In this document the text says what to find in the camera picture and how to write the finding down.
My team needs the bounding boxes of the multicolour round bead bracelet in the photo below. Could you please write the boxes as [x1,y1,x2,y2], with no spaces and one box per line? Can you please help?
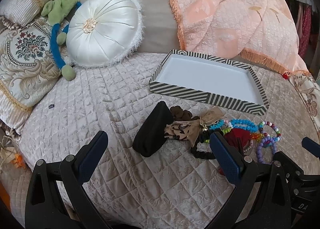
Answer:
[258,120,282,142]

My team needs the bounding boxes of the purple bead bracelet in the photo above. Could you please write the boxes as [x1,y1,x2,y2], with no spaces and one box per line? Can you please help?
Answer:
[256,135,281,164]

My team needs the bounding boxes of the red bow hair clip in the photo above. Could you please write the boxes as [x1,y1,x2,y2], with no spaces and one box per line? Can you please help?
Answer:
[223,128,251,149]

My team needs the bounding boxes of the blue bead bracelet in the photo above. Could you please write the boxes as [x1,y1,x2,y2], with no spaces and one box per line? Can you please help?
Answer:
[208,118,259,134]

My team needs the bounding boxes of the black scrunchie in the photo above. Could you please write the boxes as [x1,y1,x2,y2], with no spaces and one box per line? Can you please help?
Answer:
[190,130,217,160]

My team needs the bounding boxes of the leopard tan bow clip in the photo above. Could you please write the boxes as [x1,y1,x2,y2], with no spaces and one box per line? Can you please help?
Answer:
[164,106,224,146]

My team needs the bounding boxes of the brown scrunchie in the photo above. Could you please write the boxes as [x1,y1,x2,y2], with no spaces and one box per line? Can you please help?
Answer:
[170,106,199,121]

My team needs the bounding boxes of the black velvet case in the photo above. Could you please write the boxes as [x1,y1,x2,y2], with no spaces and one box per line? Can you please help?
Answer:
[132,101,174,157]

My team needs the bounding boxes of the floral cream bed cover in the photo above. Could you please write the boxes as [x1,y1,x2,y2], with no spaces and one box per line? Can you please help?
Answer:
[289,73,320,137]

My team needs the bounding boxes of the quilted pale pink bedspread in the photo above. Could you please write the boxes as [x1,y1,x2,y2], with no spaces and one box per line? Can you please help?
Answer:
[0,52,320,229]

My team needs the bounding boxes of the striped black white tray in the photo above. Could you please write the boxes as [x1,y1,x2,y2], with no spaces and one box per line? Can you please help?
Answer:
[149,50,270,116]

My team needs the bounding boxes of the floral tapestry pillow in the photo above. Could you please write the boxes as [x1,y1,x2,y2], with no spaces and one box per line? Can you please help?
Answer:
[1,17,61,134]

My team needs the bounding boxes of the peach quilted fringed blanket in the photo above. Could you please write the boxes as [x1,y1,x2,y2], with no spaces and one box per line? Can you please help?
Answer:
[170,0,308,75]

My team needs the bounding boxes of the hanging clothes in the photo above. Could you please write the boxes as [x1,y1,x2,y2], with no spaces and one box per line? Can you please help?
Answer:
[286,0,319,75]

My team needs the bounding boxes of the round white satin cushion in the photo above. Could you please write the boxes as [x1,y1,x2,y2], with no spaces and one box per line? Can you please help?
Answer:
[66,0,144,68]

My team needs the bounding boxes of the green blue plush toy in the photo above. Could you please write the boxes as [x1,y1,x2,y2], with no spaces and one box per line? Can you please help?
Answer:
[41,0,81,81]

